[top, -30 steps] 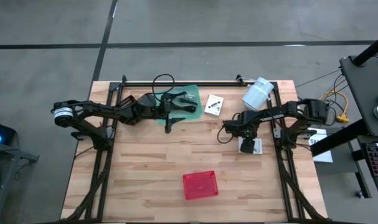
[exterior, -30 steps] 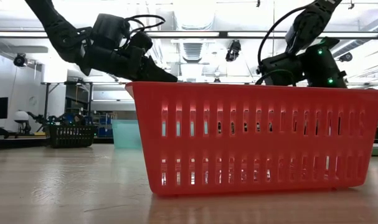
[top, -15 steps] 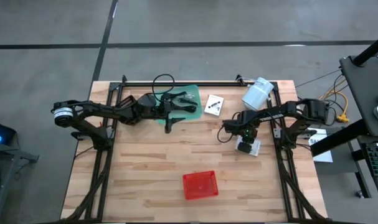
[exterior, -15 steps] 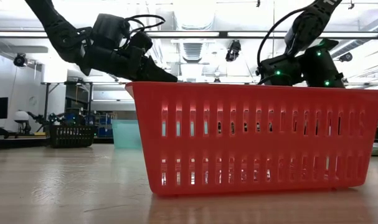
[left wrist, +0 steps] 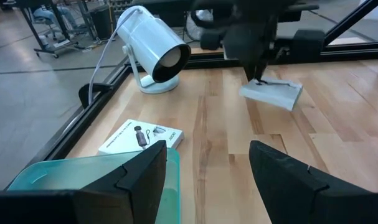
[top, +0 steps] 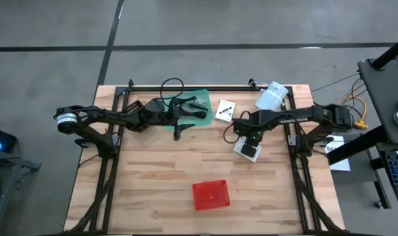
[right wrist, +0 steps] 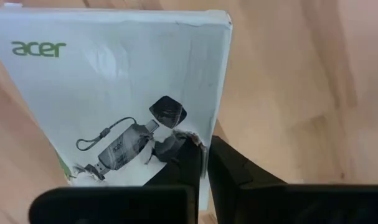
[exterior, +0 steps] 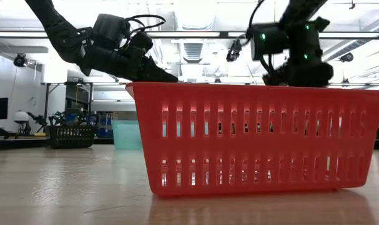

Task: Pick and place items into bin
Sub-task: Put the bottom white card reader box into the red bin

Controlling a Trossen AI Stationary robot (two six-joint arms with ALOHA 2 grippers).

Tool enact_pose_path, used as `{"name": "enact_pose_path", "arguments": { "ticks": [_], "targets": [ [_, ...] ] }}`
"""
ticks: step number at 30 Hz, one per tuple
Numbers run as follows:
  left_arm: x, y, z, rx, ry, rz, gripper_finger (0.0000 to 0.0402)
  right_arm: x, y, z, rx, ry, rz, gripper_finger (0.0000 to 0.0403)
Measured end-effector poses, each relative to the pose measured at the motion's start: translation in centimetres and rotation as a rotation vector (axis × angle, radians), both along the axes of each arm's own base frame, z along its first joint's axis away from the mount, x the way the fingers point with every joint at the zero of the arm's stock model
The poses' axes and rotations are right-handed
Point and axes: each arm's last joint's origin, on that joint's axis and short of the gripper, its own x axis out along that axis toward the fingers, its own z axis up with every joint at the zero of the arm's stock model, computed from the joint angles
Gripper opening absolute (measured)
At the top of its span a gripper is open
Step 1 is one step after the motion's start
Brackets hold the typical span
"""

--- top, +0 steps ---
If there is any translucent green plastic bin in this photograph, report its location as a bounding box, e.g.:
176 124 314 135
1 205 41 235
160 88 214 132

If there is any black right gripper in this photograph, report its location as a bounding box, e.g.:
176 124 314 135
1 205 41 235
231 117 266 158

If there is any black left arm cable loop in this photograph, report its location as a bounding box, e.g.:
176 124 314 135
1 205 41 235
160 77 186 109

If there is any yellow extension cable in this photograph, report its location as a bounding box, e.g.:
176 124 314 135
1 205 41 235
334 83 369 130

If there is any black standing desk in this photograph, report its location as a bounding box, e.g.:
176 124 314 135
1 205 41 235
325 32 398 224

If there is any black mesh plastic basket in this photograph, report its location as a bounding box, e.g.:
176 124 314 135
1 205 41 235
121 100 144 115

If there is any black right arm cable loop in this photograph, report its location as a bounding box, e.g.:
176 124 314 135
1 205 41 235
222 110 249 144

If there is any grey side table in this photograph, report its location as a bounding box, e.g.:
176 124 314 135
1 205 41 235
0 149 42 236

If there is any black aluminium table frame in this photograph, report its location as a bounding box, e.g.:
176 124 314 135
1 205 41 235
64 78 347 236

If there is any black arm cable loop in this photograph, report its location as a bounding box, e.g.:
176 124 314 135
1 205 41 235
222 110 249 144
160 77 186 109

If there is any large white printed box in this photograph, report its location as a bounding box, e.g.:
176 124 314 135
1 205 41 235
233 136 262 164

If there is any white paper sheet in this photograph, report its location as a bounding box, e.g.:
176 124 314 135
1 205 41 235
325 134 352 172

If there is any short black cable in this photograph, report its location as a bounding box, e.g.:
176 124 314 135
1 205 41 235
174 96 198 106
188 103 209 112

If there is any red mesh plastic basket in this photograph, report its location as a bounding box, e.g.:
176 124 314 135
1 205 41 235
191 179 231 211

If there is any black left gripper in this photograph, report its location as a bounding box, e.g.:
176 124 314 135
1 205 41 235
142 98 199 142

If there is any small white printed box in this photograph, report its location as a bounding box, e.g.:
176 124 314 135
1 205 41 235
214 99 237 123

